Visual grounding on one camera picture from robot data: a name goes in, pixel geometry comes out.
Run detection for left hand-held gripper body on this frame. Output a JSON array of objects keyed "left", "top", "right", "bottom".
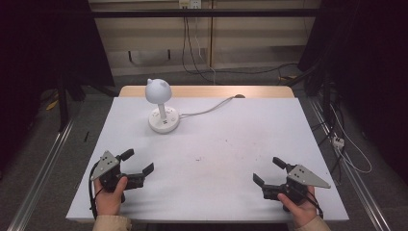
[{"left": 90, "top": 150, "right": 130, "bottom": 193}]

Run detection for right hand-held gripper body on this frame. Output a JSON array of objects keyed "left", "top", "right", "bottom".
[{"left": 279, "top": 163, "right": 332, "bottom": 207}]

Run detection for person's right hand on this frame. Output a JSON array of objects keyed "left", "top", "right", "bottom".
[{"left": 276, "top": 186, "right": 319, "bottom": 229}]

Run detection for person's left hand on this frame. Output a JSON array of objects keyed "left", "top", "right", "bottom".
[{"left": 93, "top": 175, "right": 129, "bottom": 217}]

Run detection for white power strip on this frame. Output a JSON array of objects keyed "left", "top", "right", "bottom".
[{"left": 332, "top": 135, "right": 345, "bottom": 150}]

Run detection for white table mat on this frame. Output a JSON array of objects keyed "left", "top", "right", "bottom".
[{"left": 65, "top": 96, "right": 350, "bottom": 223}]

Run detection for white eared desk lamp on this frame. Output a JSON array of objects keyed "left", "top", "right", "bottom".
[{"left": 144, "top": 78, "right": 181, "bottom": 135}]

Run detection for black metal stand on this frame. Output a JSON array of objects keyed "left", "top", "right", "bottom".
[{"left": 56, "top": 76, "right": 71, "bottom": 133}]

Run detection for black curtain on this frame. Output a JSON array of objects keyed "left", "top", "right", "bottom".
[
  {"left": 0, "top": 0, "right": 115, "bottom": 174},
  {"left": 297, "top": 0, "right": 408, "bottom": 186}
]

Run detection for black horizontal bar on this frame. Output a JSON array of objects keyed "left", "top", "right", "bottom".
[{"left": 89, "top": 8, "right": 322, "bottom": 19}]

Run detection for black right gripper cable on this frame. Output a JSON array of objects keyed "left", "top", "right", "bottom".
[{"left": 296, "top": 187, "right": 324, "bottom": 220}]

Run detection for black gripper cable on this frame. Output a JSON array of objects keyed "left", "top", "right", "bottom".
[
  {"left": 296, "top": 187, "right": 324, "bottom": 220},
  {"left": 88, "top": 161, "right": 104, "bottom": 220}
]

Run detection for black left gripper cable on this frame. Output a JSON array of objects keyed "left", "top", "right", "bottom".
[{"left": 88, "top": 161, "right": 104, "bottom": 220}]

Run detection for aluminium floor rail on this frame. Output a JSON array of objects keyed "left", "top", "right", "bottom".
[
  {"left": 7, "top": 118, "right": 75, "bottom": 231},
  {"left": 307, "top": 97, "right": 393, "bottom": 231}
]

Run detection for thin white floor cable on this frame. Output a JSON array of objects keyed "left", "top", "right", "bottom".
[{"left": 329, "top": 104, "right": 373, "bottom": 175}]

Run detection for white lamp cable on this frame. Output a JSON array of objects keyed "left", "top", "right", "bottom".
[{"left": 178, "top": 94, "right": 246, "bottom": 118}]

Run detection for black floor cable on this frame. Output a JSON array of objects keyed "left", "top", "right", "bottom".
[{"left": 184, "top": 63, "right": 300, "bottom": 78}]

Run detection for black hanging wall cables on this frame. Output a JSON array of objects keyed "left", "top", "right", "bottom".
[{"left": 181, "top": 15, "right": 217, "bottom": 85}]

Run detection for white wall socket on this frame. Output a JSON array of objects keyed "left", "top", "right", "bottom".
[{"left": 178, "top": 0, "right": 202, "bottom": 10}]

